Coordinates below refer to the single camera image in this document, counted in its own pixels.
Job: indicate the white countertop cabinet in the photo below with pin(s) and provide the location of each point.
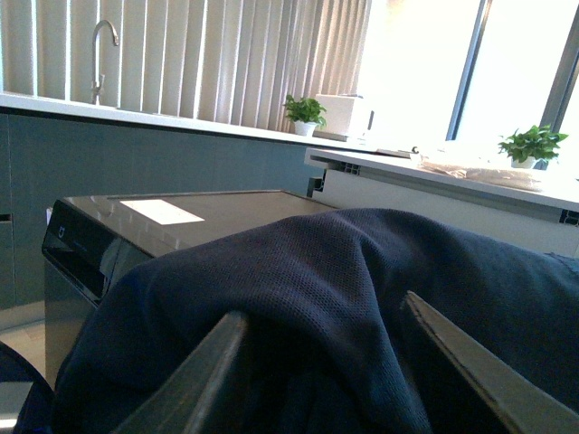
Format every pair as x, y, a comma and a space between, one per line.
538, 221

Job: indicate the white box appliance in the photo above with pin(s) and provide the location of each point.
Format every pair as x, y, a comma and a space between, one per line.
348, 118

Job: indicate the teal counter with sink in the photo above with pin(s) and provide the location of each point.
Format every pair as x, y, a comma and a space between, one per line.
52, 148

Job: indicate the small green potted plant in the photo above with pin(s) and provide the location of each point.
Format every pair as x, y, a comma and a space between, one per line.
306, 114

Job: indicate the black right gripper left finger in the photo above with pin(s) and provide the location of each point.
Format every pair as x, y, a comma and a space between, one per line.
207, 392

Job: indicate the chrome kitchen faucet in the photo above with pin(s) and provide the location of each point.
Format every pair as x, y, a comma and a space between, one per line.
98, 75

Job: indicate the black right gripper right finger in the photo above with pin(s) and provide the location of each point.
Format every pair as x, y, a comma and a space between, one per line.
465, 388

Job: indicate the clear plastic bag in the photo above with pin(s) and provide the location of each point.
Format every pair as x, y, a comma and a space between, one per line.
521, 179

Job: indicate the dark navy knit garment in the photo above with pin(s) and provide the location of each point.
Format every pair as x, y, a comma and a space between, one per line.
335, 347

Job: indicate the beige vertical blinds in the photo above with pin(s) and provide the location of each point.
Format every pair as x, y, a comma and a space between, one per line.
232, 62

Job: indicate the grey front-load washing machine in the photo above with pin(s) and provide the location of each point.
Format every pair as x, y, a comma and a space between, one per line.
93, 241

